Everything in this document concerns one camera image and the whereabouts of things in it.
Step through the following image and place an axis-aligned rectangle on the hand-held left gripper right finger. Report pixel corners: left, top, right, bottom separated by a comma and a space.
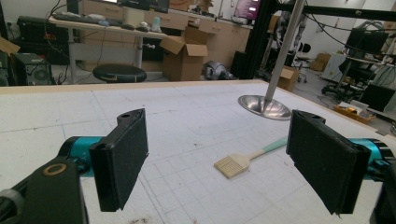
285, 109, 393, 216

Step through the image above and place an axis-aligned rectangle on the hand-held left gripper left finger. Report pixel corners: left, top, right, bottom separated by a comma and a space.
57, 107, 149, 213

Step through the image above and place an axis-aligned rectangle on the spatula with teal handle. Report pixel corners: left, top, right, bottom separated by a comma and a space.
213, 135, 289, 180

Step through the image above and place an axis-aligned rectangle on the yellow tray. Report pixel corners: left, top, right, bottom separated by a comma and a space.
333, 104, 376, 125

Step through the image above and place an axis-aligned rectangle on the black round stool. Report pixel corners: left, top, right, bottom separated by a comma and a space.
92, 63, 148, 84

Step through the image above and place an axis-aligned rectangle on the small cardboard box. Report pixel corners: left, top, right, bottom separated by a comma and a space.
276, 65, 301, 92

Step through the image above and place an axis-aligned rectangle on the metal stand with round base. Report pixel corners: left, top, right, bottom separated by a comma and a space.
237, 0, 306, 121

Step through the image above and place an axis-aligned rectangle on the black office chair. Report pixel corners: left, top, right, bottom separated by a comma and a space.
293, 42, 312, 83

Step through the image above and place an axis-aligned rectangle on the open cardboard box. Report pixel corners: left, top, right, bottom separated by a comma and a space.
159, 26, 209, 82

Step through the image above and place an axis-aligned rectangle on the white desk with metal legs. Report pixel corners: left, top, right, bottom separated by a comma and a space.
48, 16, 169, 85

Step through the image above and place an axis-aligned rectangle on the black monitor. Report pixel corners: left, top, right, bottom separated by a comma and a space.
346, 27, 389, 57

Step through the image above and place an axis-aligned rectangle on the black computer tower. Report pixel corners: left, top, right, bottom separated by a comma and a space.
12, 52, 54, 87

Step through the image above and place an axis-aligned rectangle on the grey helmet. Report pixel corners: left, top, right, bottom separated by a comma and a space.
202, 61, 235, 81

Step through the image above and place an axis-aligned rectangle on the wooden cabinet row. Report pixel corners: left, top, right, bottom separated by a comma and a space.
78, 0, 254, 71

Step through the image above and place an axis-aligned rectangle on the black metal frame post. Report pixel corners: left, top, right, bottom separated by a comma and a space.
244, 0, 396, 80

